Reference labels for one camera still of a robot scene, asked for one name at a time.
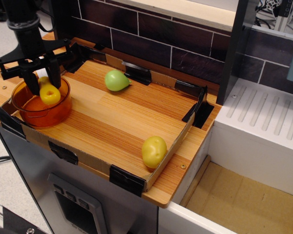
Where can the white toy sink drainboard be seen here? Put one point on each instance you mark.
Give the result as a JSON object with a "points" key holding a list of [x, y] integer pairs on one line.
{"points": [[253, 134]]}

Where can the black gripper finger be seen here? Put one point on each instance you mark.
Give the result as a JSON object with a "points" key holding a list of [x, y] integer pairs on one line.
{"points": [[53, 71], [31, 81]]}

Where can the yellow toy potato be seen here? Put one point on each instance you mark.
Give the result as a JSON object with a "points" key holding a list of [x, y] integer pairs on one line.
{"points": [[153, 151]]}

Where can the dark grey vertical post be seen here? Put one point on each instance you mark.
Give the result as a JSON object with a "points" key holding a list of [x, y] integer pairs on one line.
{"points": [[243, 22]]}

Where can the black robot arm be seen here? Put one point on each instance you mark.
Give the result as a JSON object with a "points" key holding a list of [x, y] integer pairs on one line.
{"points": [[21, 11]]}

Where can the toy oven front panel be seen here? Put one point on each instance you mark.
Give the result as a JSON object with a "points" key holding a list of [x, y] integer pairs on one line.
{"points": [[82, 211]]}

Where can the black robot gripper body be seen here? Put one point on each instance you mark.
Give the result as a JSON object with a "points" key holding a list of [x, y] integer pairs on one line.
{"points": [[32, 51]]}

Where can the green toy pear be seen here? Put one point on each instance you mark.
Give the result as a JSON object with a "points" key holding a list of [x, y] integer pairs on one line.
{"points": [[115, 80]]}

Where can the orange transparent plastic pot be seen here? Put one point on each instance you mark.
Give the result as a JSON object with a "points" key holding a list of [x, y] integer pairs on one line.
{"points": [[35, 113]]}

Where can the yellow handled white toy knife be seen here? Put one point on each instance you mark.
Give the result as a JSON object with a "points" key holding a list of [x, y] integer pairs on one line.
{"points": [[49, 94]]}

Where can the cardboard fence with black tape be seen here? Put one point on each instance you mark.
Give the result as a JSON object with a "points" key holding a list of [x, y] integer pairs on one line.
{"points": [[105, 130]]}

